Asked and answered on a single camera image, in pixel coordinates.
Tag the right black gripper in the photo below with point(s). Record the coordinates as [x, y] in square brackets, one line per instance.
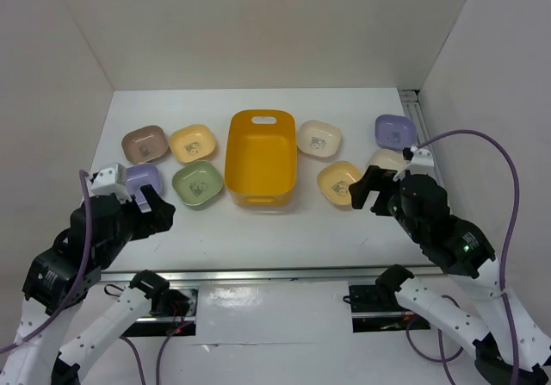
[374, 177]

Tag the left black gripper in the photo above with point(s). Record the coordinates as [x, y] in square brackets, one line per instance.
[151, 220]

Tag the beige square plate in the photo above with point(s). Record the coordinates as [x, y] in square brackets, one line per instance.
[387, 159]

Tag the purple plate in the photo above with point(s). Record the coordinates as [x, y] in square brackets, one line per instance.
[143, 174]
[395, 132]

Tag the orange-yellow square plate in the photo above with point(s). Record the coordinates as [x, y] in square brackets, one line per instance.
[334, 182]

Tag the green panda plate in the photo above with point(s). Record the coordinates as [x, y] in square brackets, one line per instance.
[197, 183]

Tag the brown square plate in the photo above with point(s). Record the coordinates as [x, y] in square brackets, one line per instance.
[145, 144]

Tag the yellow square plate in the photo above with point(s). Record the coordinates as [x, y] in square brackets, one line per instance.
[191, 143]

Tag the cream square plate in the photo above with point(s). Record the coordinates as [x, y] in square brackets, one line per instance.
[318, 139]

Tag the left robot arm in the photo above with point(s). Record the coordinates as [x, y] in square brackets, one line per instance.
[60, 278]

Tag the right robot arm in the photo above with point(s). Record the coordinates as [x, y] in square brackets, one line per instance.
[507, 346]

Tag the yellow plastic bin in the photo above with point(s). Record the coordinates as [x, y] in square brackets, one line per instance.
[261, 158]

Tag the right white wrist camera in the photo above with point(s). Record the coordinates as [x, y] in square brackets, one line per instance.
[418, 161]

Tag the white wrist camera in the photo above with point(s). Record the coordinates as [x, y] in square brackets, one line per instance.
[418, 161]
[111, 180]

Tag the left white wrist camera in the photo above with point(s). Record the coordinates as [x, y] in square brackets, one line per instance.
[111, 180]

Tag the aluminium rail right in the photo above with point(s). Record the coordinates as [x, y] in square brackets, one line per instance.
[412, 109]

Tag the aluminium rail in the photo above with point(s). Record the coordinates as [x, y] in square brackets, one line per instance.
[271, 275]
[412, 109]

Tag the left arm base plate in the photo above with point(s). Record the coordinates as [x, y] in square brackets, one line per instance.
[177, 317]

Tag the aluminium rail front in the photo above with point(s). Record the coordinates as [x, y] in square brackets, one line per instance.
[271, 275]

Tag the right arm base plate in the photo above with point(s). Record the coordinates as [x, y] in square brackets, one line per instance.
[369, 313]

